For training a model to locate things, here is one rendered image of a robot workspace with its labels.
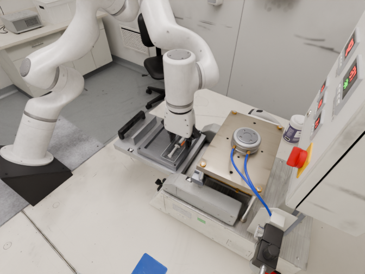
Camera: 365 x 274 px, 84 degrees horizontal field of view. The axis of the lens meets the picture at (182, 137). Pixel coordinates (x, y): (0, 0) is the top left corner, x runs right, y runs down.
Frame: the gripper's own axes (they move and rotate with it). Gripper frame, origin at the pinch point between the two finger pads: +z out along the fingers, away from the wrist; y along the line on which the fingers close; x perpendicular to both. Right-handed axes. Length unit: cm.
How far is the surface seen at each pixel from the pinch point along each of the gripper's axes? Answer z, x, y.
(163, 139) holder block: 2.0, -1.5, -6.4
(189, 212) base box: 12.7, -17.1, 13.3
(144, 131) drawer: 2.2, -1.3, -15.7
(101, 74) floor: 101, 138, -215
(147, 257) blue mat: 26.4, -33.4, 5.5
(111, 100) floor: 101, 97, -158
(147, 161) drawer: 4.8, -11.1, -7.4
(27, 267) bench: 26, -56, -28
